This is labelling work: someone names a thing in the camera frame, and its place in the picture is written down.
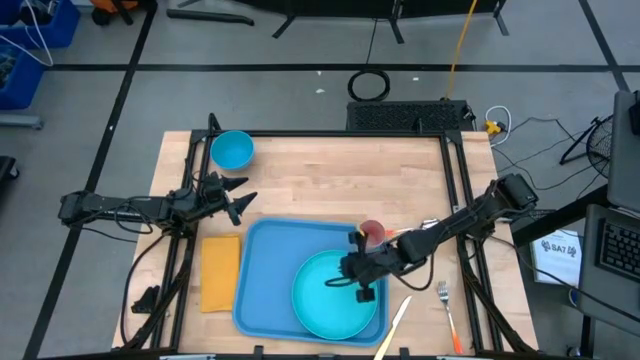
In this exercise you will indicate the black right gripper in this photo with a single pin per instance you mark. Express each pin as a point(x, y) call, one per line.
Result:
point(372, 265)

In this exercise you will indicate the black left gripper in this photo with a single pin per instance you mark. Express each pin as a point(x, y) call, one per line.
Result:
point(212, 195)

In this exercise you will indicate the pink plastic cup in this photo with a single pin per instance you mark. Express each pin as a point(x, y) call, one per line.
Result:
point(374, 232)

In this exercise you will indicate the blue plastic bowl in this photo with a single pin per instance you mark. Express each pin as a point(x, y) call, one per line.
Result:
point(232, 150)

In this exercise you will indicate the cream plastic knife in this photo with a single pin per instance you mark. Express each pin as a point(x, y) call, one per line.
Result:
point(395, 325)

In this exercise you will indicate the turquoise plastic plate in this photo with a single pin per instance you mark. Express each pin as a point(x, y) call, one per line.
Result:
point(325, 310)

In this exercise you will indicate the orange cloth napkin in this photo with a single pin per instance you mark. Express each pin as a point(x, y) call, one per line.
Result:
point(220, 275)

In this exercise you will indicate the blue plastic tray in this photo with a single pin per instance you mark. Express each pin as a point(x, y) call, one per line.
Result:
point(265, 280)

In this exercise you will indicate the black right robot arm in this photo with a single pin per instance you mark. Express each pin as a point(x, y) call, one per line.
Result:
point(450, 225)

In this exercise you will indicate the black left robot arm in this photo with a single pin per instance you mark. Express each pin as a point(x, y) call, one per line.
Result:
point(125, 207)

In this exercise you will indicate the black perforated box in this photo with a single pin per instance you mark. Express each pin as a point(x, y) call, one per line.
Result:
point(400, 116)

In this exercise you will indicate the black bar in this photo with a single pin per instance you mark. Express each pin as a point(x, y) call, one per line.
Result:
point(210, 16)

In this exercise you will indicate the yellow plug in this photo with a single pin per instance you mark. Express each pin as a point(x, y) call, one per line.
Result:
point(493, 127)

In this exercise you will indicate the white printed paper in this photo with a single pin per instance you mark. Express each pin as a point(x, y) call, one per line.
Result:
point(557, 260)

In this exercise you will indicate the black panel on stand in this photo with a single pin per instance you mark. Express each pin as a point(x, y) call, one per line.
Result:
point(350, 6)

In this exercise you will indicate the orange object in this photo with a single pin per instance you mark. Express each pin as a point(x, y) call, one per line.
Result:
point(115, 5)

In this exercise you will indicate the grey floor bar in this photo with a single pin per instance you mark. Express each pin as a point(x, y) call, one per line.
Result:
point(20, 121)

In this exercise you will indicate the black floor object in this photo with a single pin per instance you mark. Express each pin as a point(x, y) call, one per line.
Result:
point(6, 170)

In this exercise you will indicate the blue storage bin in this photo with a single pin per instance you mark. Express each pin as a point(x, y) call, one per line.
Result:
point(62, 30)
point(22, 85)

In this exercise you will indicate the grey laptop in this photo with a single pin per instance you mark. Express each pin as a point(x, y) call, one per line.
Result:
point(620, 245)

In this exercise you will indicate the grey monitor back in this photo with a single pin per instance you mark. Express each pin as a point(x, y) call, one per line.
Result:
point(625, 160)

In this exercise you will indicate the black metal frame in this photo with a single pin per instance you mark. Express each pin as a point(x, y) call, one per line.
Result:
point(325, 133)

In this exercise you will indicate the black clamp bracket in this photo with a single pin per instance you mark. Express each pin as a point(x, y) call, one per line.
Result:
point(147, 300)

